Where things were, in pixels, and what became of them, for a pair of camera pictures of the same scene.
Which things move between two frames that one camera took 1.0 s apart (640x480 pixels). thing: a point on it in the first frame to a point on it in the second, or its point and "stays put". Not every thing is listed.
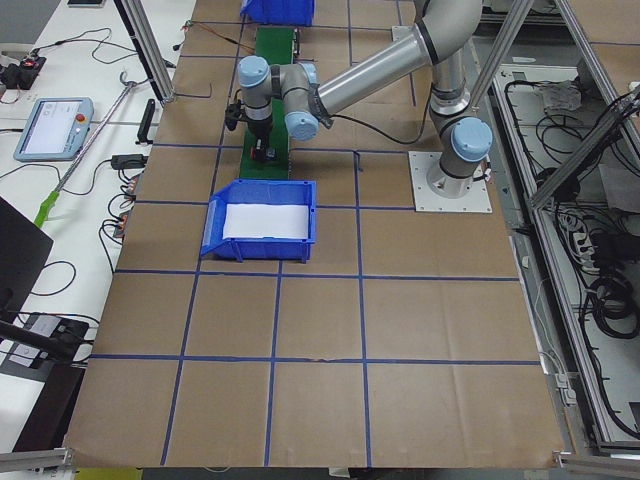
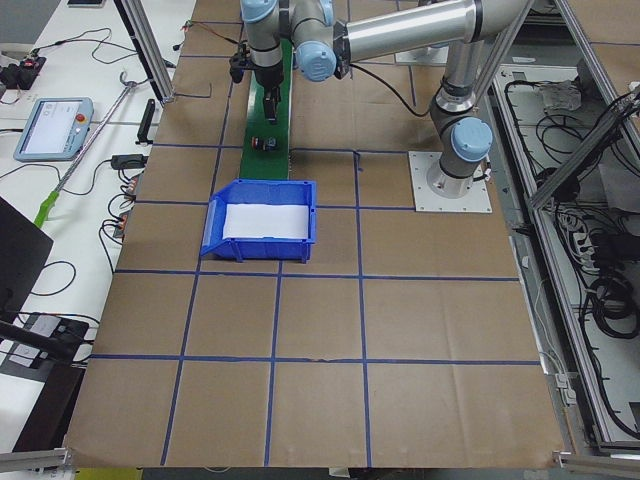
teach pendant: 55,129 stays put
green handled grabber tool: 51,201 stays put
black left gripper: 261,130 to 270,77
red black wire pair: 191,22 stays put
